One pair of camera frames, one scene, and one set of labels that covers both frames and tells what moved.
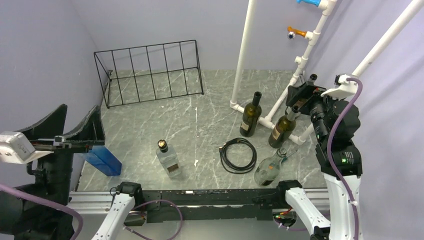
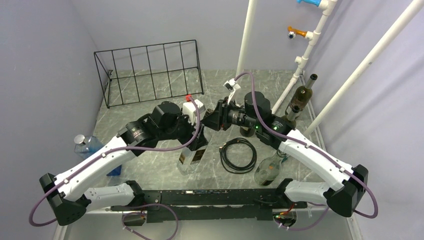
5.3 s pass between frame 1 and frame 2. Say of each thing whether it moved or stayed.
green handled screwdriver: stayed
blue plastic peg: stayed
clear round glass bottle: stayed
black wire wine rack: stayed
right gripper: moved
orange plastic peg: stayed
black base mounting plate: stayed
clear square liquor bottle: moved
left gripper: moved
